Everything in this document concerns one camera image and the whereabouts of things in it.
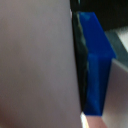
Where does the blue gripper finger with black pad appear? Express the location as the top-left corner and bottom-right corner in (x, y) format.
(71, 11), (117, 117)

